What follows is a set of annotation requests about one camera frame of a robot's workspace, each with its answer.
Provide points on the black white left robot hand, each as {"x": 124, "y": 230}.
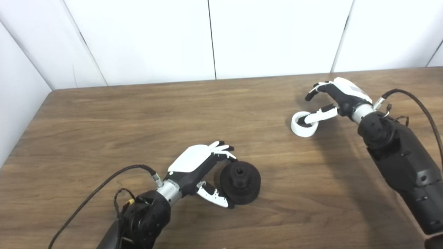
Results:
{"x": 192, "y": 162}

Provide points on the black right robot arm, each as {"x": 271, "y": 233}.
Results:
{"x": 408, "y": 162}

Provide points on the round black plastic part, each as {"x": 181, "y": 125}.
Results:
{"x": 242, "y": 186}

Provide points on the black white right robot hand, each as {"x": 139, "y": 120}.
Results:
{"x": 347, "y": 95}

